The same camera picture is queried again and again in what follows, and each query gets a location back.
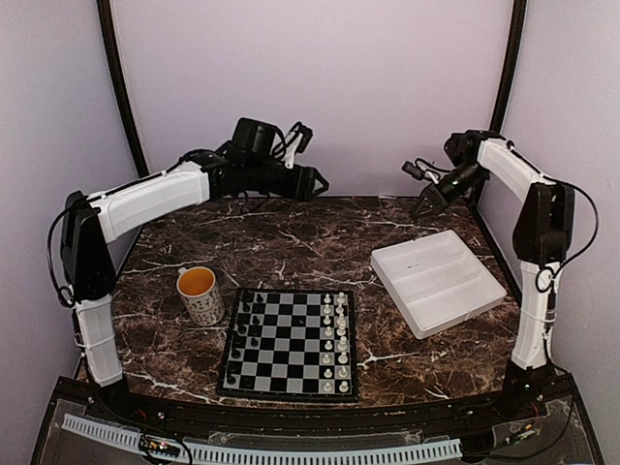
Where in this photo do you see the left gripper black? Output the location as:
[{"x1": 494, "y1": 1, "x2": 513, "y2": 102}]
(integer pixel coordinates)
[{"x1": 247, "y1": 158, "x2": 330, "y2": 202}]

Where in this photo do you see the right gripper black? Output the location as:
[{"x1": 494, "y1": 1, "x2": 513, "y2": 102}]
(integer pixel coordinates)
[{"x1": 412, "y1": 163, "x2": 487, "y2": 220}]

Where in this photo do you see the white plastic tray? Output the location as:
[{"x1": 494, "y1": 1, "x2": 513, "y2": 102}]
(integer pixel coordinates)
[{"x1": 370, "y1": 230, "x2": 507, "y2": 340}]

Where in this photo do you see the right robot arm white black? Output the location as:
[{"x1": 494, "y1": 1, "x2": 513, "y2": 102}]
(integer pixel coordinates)
[{"x1": 402, "y1": 130, "x2": 581, "y2": 370}]

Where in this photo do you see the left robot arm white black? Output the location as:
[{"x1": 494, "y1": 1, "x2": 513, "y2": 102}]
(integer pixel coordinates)
[{"x1": 50, "y1": 117, "x2": 329, "y2": 422}]

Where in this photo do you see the white chess pieces row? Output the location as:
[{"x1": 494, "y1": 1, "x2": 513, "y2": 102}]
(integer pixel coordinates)
[{"x1": 319, "y1": 292, "x2": 353, "y2": 396}]

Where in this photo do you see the black silver chess board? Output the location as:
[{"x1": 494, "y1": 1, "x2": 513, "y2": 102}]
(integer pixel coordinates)
[{"x1": 217, "y1": 288, "x2": 358, "y2": 404}]

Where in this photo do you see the patterned mug orange inside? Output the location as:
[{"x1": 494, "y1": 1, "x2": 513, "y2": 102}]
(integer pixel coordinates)
[{"x1": 176, "y1": 266, "x2": 225, "y2": 326}]

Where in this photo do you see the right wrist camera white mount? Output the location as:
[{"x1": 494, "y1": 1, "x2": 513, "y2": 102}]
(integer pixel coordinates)
[{"x1": 401, "y1": 158, "x2": 446, "y2": 185}]

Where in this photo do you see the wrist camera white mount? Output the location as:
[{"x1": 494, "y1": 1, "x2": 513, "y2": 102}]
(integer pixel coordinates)
[
  {"x1": 281, "y1": 121, "x2": 314, "y2": 170},
  {"x1": 401, "y1": 158, "x2": 446, "y2": 185}
]

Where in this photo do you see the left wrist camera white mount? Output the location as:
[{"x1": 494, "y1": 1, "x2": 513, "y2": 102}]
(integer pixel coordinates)
[{"x1": 281, "y1": 121, "x2": 314, "y2": 170}]

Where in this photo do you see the right black frame post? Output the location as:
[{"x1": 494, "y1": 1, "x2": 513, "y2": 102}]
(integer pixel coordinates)
[{"x1": 486, "y1": 0, "x2": 527, "y2": 135}]

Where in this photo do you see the black frame post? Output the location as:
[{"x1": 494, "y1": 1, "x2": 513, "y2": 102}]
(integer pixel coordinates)
[
  {"x1": 486, "y1": 0, "x2": 527, "y2": 135},
  {"x1": 96, "y1": 0, "x2": 149, "y2": 177}
]

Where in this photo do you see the black aluminium front rail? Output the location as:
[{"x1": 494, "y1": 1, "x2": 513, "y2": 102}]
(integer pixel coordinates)
[{"x1": 51, "y1": 375, "x2": 579, "y2": 450}]

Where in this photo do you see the left black frame post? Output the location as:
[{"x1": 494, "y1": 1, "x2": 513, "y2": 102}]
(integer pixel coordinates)
[{"x1": 96, "y1": 0, "x2": 149, "y2": 177}]

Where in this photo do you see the white slotted cable duct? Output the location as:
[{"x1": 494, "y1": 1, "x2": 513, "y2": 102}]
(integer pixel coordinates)
[{"x1": 61, "y1": 414, "x2": 462, "y2": 465}]

